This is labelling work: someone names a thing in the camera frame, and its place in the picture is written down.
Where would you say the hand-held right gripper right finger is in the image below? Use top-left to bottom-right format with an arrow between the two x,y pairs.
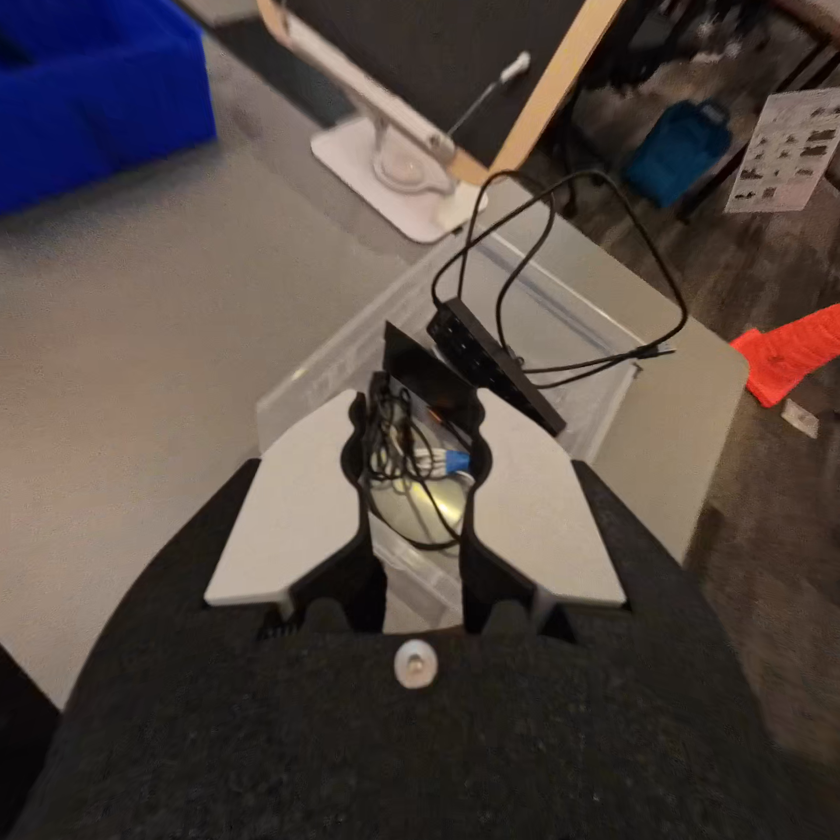
459,387 -> 627,634

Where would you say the black USB hub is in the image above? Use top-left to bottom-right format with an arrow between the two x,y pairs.
427,297 -> 567,437

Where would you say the black bin divider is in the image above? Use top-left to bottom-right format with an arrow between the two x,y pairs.
382,320 -> 483,447

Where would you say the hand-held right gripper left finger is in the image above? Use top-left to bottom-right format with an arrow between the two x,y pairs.
205,388 -> 388,634

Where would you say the orange traffic cone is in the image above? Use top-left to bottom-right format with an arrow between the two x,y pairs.
730,304 -> 840,409

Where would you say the black tablet tan frame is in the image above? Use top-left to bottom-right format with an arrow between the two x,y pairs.
256,0 -> 624,188

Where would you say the thick black hub cable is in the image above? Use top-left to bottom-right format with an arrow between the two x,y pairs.
432,169 -> 689,388

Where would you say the blue plastic bin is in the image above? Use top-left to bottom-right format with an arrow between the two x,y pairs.
0,0 -> 217,216

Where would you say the black cable thick plug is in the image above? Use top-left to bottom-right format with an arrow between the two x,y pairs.
364,472 -> 476,552

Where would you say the clear plastic bin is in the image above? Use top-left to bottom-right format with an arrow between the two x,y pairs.
256,223 -> 677,631

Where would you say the blue bag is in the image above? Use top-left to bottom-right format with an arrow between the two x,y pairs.
623,98 -> 732,210

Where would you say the grey desk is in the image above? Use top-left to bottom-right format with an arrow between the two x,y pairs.
0,33 -> 749,710

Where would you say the white cable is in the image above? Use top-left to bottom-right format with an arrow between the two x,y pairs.
387,420 -> 460,480

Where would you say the printed paper sheet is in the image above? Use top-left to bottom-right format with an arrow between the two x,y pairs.
724,87 -> 840,214

